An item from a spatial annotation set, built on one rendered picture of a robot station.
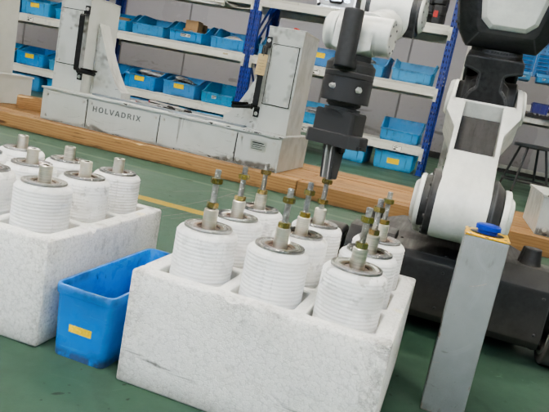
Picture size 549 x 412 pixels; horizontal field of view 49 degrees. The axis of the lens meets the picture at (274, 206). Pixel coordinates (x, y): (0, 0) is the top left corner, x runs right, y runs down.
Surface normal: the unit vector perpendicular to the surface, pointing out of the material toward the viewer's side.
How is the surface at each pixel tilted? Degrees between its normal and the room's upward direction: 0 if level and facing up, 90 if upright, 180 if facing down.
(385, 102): 90
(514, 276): 45
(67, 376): 0
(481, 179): 37
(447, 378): 90
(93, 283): 88
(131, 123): 90
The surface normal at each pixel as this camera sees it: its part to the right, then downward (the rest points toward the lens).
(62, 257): 0.94, 0.23
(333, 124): -0.65, 0.02
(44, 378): 0.19, -0.96
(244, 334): -0.31, 0.11
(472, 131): -0.11, -0.50
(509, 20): -0.24, 0.33
